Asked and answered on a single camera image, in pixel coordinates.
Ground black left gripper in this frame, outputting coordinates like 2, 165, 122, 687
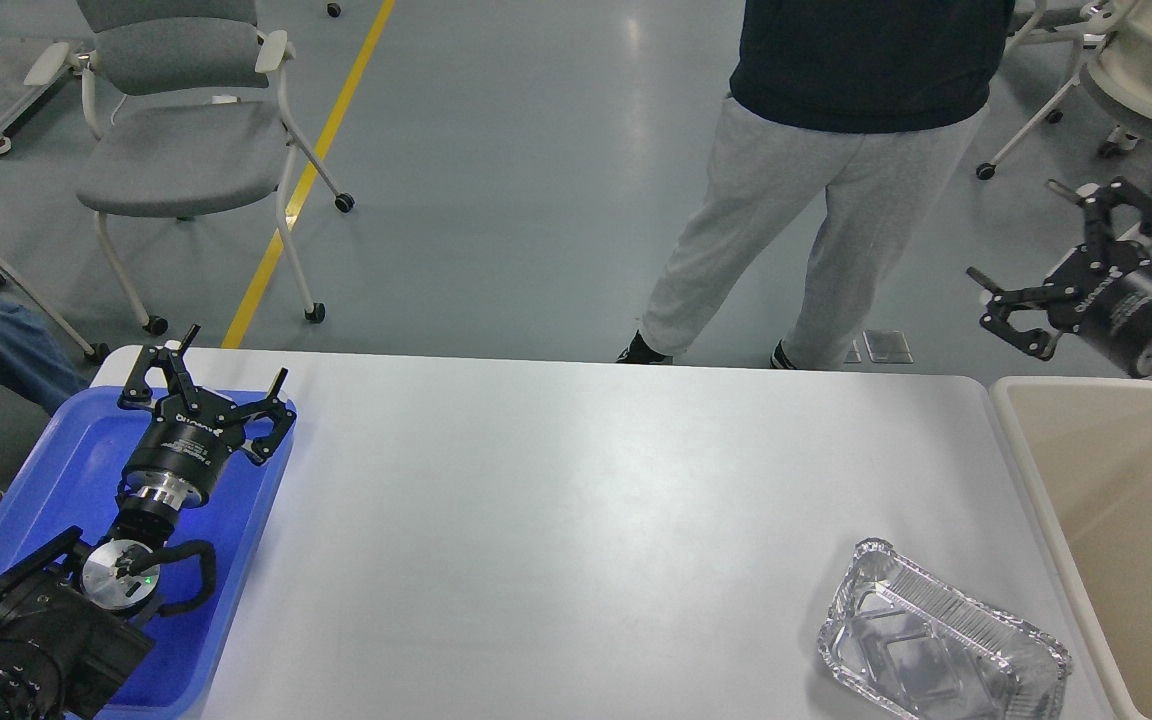
118, 324, 298, 509

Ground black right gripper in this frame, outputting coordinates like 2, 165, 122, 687
967, 176, 1152, 379

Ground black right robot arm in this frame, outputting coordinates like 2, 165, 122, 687
967, 177, 1152, 379

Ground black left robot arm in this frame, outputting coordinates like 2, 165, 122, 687
0, 341, 298, 719

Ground blue plastic tray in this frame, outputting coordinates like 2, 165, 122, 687
0, 386, 294, 719

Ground metal floor plate right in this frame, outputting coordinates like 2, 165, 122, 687
861, 331, 915, 365

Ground white office chair right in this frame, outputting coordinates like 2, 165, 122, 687
975, 1, 1152, 181

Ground beige plastic bin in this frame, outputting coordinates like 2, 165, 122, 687
991, 377, 1152, 719

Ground standing person grey trousers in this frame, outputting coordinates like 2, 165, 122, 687
620, 1, 1015, 370

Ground aluminium foil tray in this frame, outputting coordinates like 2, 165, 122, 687
817, 538, 1073, 719

